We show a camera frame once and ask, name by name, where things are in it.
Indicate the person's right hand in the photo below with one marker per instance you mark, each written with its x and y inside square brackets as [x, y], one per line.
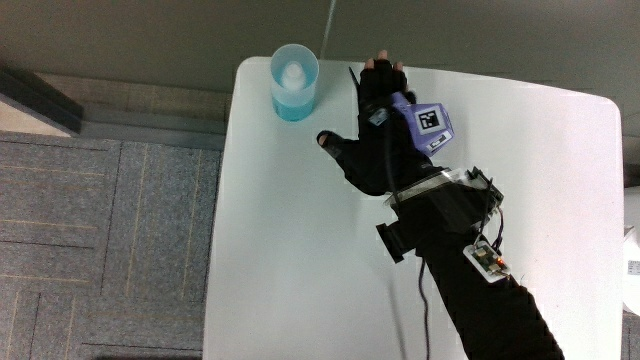
[371, 155]

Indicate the white round object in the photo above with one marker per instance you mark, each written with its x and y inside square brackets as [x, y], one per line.
[632, 270]

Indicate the blue cleaning spray bottle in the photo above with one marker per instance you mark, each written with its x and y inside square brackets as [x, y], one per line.
[294, 95]

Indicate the person's right forearm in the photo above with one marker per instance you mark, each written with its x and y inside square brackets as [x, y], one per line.
[480, 290]

